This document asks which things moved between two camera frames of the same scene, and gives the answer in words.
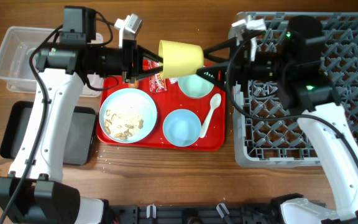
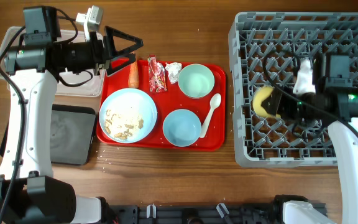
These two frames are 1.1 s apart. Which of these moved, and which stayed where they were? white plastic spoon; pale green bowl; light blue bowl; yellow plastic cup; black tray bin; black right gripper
Moved: black right gripper; yellow plastic cup
Stayed: pale green bowl; black tray bin; white plastic spoon; light blue bowl
